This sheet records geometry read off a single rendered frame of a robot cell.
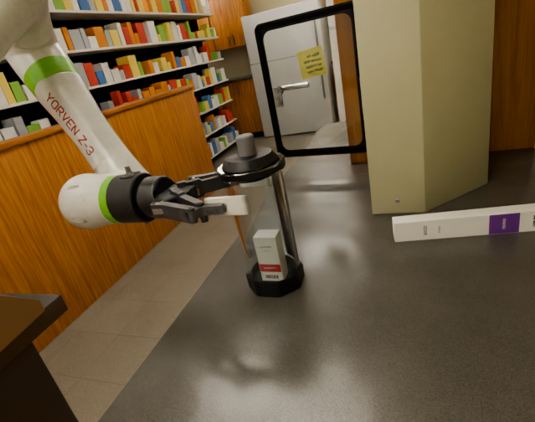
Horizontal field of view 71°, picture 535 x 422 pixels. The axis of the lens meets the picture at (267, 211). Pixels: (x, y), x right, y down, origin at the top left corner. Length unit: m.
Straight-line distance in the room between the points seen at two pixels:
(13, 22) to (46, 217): 1.79
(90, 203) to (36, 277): 1.83
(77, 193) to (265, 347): 0.44
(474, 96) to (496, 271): 0.38
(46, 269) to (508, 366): 2.39
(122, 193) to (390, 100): 0.53
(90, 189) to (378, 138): 0.57
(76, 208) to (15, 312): 0.22
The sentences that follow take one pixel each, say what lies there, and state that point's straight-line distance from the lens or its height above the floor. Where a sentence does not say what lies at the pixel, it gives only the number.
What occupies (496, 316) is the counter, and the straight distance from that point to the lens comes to 0.60.
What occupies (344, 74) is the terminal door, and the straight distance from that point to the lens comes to 1.11.
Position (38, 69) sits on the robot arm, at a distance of 1.02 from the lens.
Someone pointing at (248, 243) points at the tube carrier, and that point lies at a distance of 0.61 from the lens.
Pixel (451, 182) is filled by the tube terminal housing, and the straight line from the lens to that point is 0.90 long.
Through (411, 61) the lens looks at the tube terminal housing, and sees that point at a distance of 0.78.
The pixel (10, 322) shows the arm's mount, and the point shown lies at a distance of 0.83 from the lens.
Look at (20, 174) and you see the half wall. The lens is 2.51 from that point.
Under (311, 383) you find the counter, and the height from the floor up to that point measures 0.94.
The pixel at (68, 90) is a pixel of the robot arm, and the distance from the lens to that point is 0.98.
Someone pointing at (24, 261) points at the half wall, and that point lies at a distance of 2.51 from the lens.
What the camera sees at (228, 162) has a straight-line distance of 0.57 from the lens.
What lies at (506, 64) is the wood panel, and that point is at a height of 1.17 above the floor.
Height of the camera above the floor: 1.32
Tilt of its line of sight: 23 degrees down
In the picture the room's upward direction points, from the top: 12 degrees counter-clockwise
